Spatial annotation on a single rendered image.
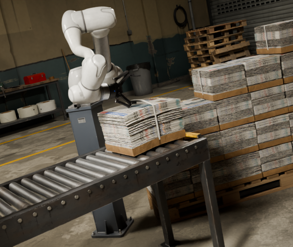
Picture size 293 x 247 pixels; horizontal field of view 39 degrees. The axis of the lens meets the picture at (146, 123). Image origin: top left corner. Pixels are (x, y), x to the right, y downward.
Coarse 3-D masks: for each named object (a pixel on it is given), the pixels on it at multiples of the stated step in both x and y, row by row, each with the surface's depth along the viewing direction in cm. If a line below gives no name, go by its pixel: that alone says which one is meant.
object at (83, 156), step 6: (96, 150) 247; (102, 150) 247; (78, 156) 242; (84, 156) 240; (60, 162) 237; (66, 162) 234; (72, 162) 236; (48, 168) 230; (54, 168) 230; (30, 174) 224; (42, 174) 226; (12, 180) 220; (18, 180) 219; (0, 186) 214; (6, 186) 216; (12, 192) 218
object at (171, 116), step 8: (160, 104) 225; (168, 104) 228; (176, 104) 231; (160, 112) 225; (168, 112) 229; (176, 112) 232; (168, 120) 228; (176, 120) 232; (168, 128) 230; (176, 128) 233
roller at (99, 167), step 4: (76, 160) 236; (80, 160) 233; (84, 160) 231; (88, 160) 231; (80, 164) 231; (84, 164) 228; (88, 164) 224; (92, 164) 221; (96, 164) 219; (100, 164) 217; (92, 168) 220; (96, 168) 216; (100, 168) 213; (104, 168) 210; (108, 168) 208; (112, 168) 206; (104, 172) 209; (108, 172) 206; (112, 172) 203
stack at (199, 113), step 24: (240, 96) 312; (264, 96) 317; (192, 120) 306; (216, 120) 310; (264, 120) 320; (288, 120) 325; (216, 144) 313; (240, 144) 318; (288, 144) 328; (216, 168) 316; (240, 168) 321; (264, 168) 326; (168, 192) 310; (192, 192) 315; (216, 192) 319; (264, 192) 330; (192, 216) 317
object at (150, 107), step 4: (132, 104) 238; (136, 104) 235; (140, 104) 232; (144, 104) 229; (148, 104) 226; (156, 104) 223; (148, 108) 221; (152, 108) 222; (156, 108) 223; (152, 112) 222; (156, 112) 224; (152, 116) 223; (156, 116) 224; (152, 120) 223; (160, 120) 225; (152, 124) 223; (160, 124) 226; (152, 128) 223; (156, 128) 225; (160, 128) 226; (156, 132) 225; (160, 132) 227; (156, 136) 225; (160, 136) 227
